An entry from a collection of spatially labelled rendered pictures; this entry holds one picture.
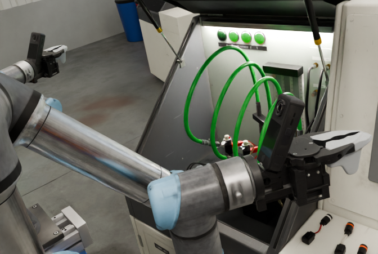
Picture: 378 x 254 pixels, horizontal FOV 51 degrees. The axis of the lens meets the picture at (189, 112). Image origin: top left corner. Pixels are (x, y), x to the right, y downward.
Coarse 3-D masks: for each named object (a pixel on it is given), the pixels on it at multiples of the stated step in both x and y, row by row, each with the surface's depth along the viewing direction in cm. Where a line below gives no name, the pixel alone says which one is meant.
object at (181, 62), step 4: (136, 0) 141; (140, 0) 141; (140, 4) 142; (144, 4) 142; (144, 8) 143; (148, 12) 144; (148, 16) 145; (152, 16) 146; (152, 20) 146; (156, 24) 148; (156, 28) 149; (160, 28) 149; (160, 32) 150; (164, 36) 152; (168, 44) 154; (172, 48) 156; (180, 60) 159; (180, 64) 160; (184, 64) 162
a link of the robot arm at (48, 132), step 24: (0, 72) 58; (24, 96) 59; (24, 120) 58; (48, 120) 61; (72, 120) 64; (24, 144) 61; (48, 144) 61; (72, 144) 62; (96, 144) 65; (120, 144) 69; (72, 168) 65; (96, 168) 65; (120, 168) 66; (144, 168) 69; (120, 192) 69; (144, 192) 69
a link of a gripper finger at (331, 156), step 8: (352, 144) 60; (320, 152) 59; (328, 152) 59; (336, 152) 58; (344, 152) 59; (352, 152) 61; (312, 160) 59; (320, 160) 58; (328, 160) 58; (336, 160) 59
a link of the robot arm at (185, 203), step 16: (176, 176) 58; (192, 176) 58; (208, 176) 58; (160, 192) 57; (176, 192) 56; (192, 192) 57; (208, 192) 57; (224, 192) 57; (160, 208) 56; (176, 208) 56; (192, 208) 57; (208, 208) 57; (224, 208) 58; (160, 224) 57; (176, 224) 57; (192, 224) 58; (208, 224) 59
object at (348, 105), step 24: (360, 0) 104; (336, 24) 105; (360, 24) 100; (336, 48) 106; (360, 48) 102; (336, 72) 108; (360, 72) 103; (336, 96) 109; (360, 96) 104; (336, 120) 110; (360, 120) 105; (336, 168) 112; (360, 168) 108; (336, 192) 114; (360, 192) 109; (360, 216) 111
